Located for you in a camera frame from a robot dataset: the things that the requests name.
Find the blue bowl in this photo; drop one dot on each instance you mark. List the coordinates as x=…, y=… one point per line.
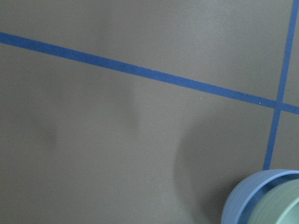
x=248, y=193

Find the green bowl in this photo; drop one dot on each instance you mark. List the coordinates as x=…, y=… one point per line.
x=279, y=206

